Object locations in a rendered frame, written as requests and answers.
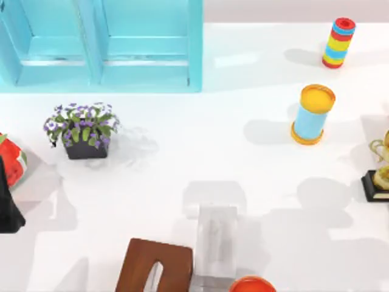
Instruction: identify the stack of coloured rings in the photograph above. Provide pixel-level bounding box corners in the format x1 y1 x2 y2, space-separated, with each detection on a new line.
322 17 357 69

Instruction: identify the gold trophy on black base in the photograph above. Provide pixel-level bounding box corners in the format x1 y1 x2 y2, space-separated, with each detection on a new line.
360 130 389 203

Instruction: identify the blue and yellow can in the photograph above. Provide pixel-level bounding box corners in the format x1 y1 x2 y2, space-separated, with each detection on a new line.
291 84 336 145

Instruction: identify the purple flower plant pot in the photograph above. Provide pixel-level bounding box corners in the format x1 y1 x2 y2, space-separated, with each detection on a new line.
43 102 122 160

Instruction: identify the brown wooden tissue box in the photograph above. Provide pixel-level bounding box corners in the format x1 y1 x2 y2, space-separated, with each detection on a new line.
114 238 195 292

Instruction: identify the light blue rack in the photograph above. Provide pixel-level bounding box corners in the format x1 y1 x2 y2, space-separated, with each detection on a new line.
0 0 204 94

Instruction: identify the orange round lid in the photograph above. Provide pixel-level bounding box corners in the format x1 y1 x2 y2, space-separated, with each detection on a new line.
228 275 277 292

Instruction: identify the red and green box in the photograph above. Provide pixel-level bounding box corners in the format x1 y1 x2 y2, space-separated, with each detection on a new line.
0 133 28 188

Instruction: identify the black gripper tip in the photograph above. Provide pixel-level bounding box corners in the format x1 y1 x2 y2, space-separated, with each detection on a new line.
0 155 26 234

